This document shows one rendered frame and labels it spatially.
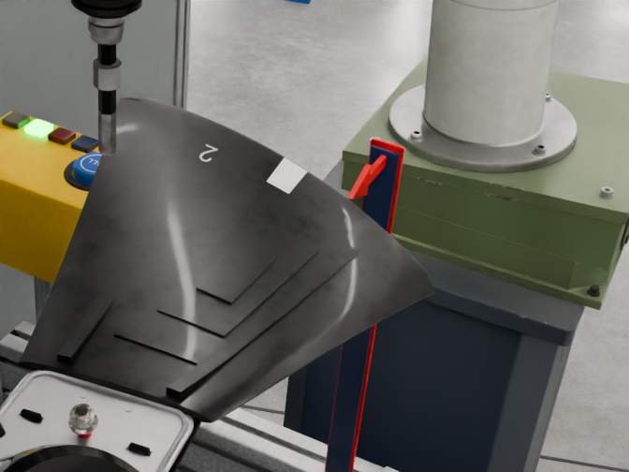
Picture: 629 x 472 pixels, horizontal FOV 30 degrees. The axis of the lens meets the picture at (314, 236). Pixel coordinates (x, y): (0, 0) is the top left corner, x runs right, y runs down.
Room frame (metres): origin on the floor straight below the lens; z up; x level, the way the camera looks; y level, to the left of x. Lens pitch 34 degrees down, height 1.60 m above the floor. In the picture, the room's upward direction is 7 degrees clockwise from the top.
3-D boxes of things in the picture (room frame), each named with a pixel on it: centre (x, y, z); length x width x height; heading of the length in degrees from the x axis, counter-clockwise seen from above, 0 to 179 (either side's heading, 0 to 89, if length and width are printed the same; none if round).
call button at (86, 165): (0.82, 0.18, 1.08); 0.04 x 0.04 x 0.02
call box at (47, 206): (0.84, 0.23, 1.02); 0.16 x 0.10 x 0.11; 68
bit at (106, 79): (0.39, 0.08, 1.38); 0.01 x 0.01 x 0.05
